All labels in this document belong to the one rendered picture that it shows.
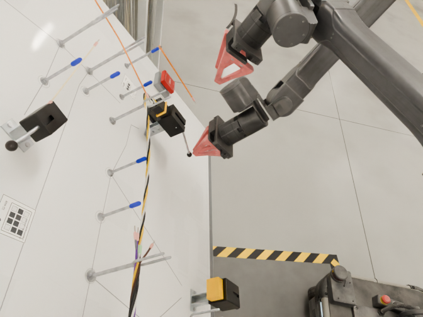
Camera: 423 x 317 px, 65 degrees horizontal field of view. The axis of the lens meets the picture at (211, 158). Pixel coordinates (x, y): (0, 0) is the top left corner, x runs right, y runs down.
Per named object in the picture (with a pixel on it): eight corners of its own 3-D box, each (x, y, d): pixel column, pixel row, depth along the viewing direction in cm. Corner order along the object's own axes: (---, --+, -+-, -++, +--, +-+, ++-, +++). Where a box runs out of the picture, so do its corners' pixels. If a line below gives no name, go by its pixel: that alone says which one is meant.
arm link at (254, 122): (270, 127, 73) (272, 118, 78) (254, 102, 71) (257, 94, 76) (245, 141, 76) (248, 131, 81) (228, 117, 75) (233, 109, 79)
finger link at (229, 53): (202, 79, 64) (232, 42, 58) (204, 61, 69) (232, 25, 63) (230, 97, 66) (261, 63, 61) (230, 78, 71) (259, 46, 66)
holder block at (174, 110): (170, 138, 78) (184, 131, 77) (157, 121, 75) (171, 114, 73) (172, 126, 81) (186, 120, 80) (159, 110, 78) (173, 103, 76)
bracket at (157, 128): (149, 141, 79) (166, 133, 77) (143, 134, 77) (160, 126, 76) (152, 129, 82) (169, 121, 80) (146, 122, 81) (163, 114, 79)
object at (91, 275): (96, 272, 51) (172, 251, 46) (94, 283, 50) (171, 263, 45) (87, 268, 50) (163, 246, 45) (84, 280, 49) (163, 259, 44)
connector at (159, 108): (164, 122, 76) (171, 119, 75) (151, 108, 73) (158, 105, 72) (165, 114, 78) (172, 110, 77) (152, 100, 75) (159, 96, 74)
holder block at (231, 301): (213, 322, 77) (252, 315, 73) (185, 308, 69) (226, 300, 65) (213, 301, 80) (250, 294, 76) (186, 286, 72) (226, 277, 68)
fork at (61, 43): (58, 37, 62) (116, -1, 57) (65, 44, 63) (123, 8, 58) (55, 42, 61) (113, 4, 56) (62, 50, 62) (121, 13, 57)
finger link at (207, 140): (184, 153, 81) (214, 135, 77) (186, 134, 86) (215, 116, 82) (201, 168, 85) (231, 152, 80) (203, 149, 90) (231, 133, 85)
